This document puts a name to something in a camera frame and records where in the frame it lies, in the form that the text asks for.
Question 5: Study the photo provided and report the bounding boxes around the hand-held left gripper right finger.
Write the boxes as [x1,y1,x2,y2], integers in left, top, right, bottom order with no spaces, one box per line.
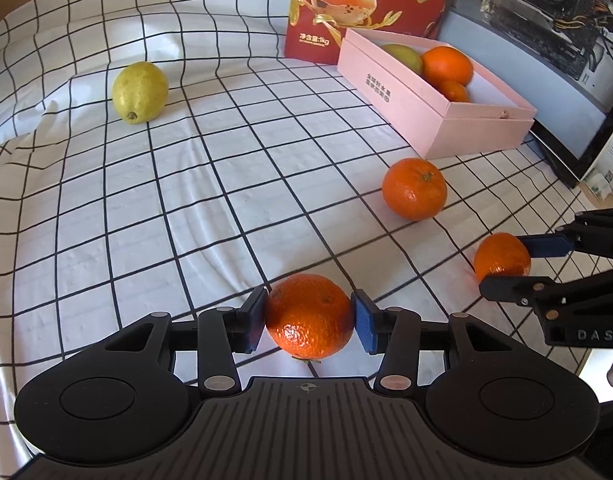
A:
[350,290,519,393]

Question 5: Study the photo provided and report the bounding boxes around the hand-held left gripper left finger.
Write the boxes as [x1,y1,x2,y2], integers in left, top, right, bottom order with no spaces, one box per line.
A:
[94,286,267,393]

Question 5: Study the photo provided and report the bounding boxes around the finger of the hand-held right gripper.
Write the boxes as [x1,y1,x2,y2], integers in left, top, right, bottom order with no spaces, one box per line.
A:
[479,266,613,319]
[517,208,613,264]

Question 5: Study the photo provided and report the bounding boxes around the small mandarin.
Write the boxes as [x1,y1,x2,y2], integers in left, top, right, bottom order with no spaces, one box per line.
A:
[264,273,354,361]
[437,80,469,103]
[473,233,532,283]

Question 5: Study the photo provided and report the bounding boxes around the pink cardboard box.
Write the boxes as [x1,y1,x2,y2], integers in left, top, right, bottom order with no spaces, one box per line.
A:
[336,27,538,159]

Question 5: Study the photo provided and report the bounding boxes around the large orange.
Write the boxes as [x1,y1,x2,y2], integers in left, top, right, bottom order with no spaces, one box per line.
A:
[420,46,474,88]

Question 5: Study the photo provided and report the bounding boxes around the yellow-green pear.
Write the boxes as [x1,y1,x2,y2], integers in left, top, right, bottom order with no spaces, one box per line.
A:
[380,43,424,74]

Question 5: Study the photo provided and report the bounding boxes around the white cardboard box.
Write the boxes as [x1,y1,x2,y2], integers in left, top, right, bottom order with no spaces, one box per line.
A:
[579,115,613,206]

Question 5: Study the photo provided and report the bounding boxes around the medium mandarin with green stem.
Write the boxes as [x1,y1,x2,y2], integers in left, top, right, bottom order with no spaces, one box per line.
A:
[381,157,448,222]

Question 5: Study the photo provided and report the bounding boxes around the white black-checked cloth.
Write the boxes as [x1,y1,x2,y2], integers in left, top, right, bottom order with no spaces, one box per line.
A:
[0,0,613,463]

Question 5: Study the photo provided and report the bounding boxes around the black computer case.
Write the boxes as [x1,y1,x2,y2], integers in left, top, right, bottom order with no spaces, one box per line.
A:
[436,0,613,190]

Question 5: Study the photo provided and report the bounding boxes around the yellow-green lemon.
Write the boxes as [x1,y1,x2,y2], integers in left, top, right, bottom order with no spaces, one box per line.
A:
[111,61,170,125]

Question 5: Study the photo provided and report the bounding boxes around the red fruit gift box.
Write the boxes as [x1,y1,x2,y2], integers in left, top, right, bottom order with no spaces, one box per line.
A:
[285,0,464,65]

